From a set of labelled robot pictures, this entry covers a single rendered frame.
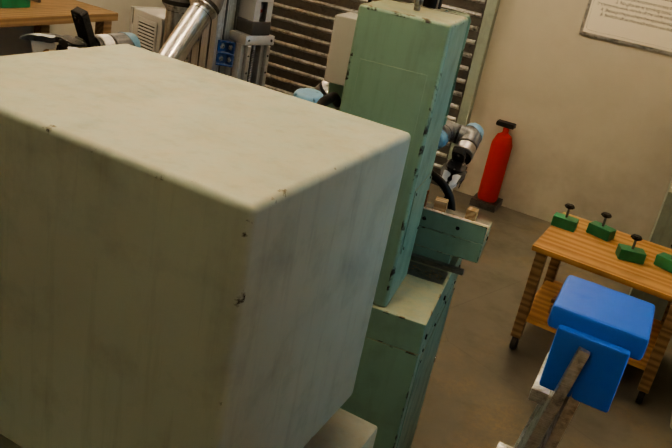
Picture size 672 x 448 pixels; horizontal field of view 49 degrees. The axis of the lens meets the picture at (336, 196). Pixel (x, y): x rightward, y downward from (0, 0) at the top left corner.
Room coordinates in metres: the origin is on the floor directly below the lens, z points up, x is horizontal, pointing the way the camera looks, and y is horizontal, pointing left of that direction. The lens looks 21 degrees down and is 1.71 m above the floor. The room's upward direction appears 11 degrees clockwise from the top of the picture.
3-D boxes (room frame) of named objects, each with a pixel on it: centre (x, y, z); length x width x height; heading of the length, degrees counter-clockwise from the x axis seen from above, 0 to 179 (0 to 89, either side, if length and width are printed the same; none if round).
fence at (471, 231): (2.03, -0.15, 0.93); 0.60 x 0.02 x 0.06; 74
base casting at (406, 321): (1.94, -0.15, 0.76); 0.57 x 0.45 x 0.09; 164
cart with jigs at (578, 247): (3.05, -1.28, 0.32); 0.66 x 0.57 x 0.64; 64
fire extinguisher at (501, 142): (4.81, -1.03, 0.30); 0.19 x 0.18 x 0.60; 156
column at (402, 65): (1.78, -0.10, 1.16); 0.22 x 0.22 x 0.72; 74
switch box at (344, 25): (1.79, 0.04, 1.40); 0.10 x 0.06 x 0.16; 164
